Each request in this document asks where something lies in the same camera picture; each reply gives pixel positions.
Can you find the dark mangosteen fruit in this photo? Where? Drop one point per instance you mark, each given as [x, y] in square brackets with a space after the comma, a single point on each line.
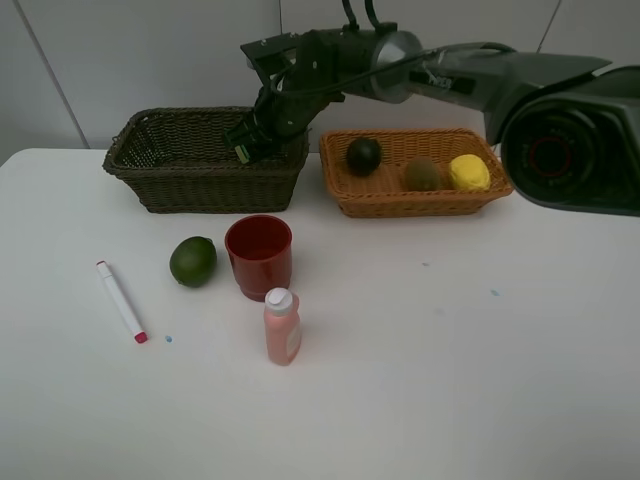
[363, 156]

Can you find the brown kiwi fruit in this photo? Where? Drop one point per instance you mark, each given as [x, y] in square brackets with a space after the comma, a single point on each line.
[421, 174]

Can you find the green lime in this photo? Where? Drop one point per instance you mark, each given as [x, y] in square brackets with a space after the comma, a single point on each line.
[193, 262]

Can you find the orange wicker basket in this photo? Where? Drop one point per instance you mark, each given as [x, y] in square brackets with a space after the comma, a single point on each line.
[383, 194]

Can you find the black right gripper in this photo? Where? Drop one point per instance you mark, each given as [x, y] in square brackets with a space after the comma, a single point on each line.
[277, 120]

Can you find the dark brown wicker basket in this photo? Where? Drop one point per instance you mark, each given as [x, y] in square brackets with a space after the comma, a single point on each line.
[175, 161]

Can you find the dark green black bottle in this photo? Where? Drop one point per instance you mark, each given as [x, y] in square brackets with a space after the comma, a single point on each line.
[253, 153]

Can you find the red plastic cup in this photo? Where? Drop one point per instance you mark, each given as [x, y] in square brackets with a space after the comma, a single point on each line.
[259, 249]

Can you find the white marker red cap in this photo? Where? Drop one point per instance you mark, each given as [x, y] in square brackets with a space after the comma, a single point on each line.
[121, 302]

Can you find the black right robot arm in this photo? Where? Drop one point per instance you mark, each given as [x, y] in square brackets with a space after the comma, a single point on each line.
[567, 126]

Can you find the yellow lemon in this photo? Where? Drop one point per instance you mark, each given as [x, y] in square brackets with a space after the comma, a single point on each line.
[469, 173]

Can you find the pink lotion bottle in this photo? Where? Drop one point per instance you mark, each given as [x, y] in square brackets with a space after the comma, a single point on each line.
[282, 325]

